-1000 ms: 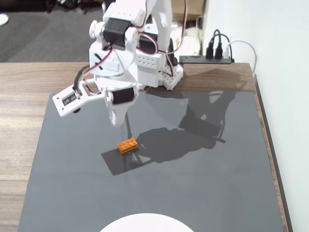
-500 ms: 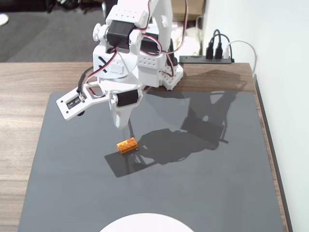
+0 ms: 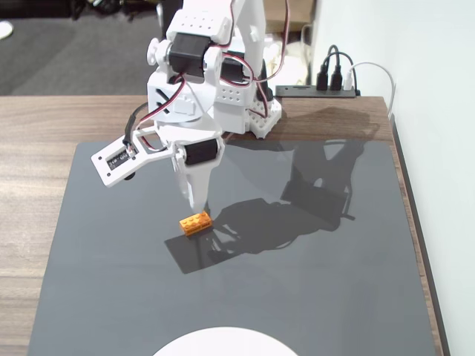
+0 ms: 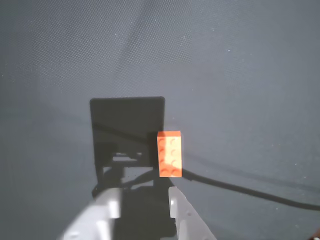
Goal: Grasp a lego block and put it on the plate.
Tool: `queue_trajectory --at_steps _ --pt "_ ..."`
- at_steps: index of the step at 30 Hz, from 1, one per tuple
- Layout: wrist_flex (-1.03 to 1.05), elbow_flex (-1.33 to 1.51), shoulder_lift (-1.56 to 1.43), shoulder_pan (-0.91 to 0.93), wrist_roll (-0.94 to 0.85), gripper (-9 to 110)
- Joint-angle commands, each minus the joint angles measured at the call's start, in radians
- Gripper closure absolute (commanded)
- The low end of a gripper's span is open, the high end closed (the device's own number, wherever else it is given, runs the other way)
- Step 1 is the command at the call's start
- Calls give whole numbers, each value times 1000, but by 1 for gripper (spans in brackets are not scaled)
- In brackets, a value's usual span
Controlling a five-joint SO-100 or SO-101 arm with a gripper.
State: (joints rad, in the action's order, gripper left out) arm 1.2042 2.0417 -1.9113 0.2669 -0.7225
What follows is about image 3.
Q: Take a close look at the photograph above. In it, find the red black white servo wire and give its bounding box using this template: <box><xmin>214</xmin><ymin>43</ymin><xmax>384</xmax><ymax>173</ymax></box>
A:
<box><xmin>255</xmin><ymin>0</ymin><xmax>291</xmax><ymax>101</ymax></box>
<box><xmin>140</xmin><ymin>72</ymin><xmax>186</xmax><ymax>129</ymax></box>
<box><xmin>221</xmin><ymin>51</ymin><xmax>256</xmax><ymax>88</ymax></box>

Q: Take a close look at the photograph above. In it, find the black usb plug cable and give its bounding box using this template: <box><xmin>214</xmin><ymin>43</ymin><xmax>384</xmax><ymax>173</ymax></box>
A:
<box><xmin>315</xmin><ymin>44</ymin><xmax>341</xmax><ymax>92</ymax></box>
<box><xmin>329</xmin><ymin>51</ymin><xmax>361</xmax><ymax>96</ymax></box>

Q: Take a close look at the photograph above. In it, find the white usb plug cable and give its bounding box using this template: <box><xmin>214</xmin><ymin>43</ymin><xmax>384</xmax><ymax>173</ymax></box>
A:
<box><xmin>343</xmin><ymin>61</ymin><xmax>397</xmax><ymax>122</ymax></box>

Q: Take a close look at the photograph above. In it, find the black usb hub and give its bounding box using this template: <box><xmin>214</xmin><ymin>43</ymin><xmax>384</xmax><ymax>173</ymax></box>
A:
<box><xmin>275</xmin><ymin>84</ymin><xmax>361</xmax><ymax>99</ymax></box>

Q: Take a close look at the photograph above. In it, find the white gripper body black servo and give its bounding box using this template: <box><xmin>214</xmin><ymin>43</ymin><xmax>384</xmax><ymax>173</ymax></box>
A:
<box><xmin>154</xmin><ymin>119</ymin><xmax>226</xmax><ymax>168</ymax></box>

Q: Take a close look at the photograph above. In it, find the dark grey table mat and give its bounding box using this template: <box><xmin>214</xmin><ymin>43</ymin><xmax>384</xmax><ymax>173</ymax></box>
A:
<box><xmin>27</xmin><ymin>139</ymin><xmax>438</xmax><ymax>356</ymax></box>

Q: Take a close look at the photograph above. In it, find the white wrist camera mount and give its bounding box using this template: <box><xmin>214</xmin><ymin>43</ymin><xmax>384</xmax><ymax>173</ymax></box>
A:
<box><xmin>91</xmin><ymin>128</ymin><xmax>177</xmax><ymax>188</ymax></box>

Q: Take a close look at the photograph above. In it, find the orange lego brick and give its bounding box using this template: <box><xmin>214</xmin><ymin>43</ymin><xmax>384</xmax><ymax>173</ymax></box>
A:
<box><xmin>179</xmin><ymin>211</ymin><xmax>214</xmax><ymax>241</ymax></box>

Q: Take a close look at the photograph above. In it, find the cream plastic bag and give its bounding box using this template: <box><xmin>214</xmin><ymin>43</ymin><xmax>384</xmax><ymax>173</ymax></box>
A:
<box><xmin>263</xmin><ymin>32</ymin><xmax>313</xmax><ymax>88</ymax></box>

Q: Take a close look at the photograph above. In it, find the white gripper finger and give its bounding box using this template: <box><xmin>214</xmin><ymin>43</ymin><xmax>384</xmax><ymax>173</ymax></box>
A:
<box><xmin>171</xmin><ymin>148</ymin><xmax>193</xmax><ymax>204</ymax></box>
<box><xmin>184</xmin><ymin>162</ymin><xmax>213</xmax><ymax>214</ymax></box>

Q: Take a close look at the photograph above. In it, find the white round plate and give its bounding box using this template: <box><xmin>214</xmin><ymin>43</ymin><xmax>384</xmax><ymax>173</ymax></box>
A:
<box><xmin>151</xmin><ymin>326</ymin><xmax>298</xmax><ymax>356</ymax></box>

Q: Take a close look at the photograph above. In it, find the brown cardboard box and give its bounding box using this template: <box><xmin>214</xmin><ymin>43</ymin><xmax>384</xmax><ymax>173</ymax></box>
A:
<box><xmin>263</xmin><ymin>0</ymin><xmax>317</xmax><ymax>33</ymax></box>

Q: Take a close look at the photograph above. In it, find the dark brown cabinet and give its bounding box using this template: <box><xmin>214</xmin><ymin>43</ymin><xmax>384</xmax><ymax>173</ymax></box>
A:
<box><xmin>160</xmin><ymin>0</ymin><xmax>186</xmax><ymax>44</ymax></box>

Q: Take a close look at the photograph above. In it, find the black camera cable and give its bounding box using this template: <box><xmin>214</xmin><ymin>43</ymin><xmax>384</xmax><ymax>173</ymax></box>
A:
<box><xmin>124</xmin><ymin>102</ymin><xmax>149</xmax><ymax>153</ymax></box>

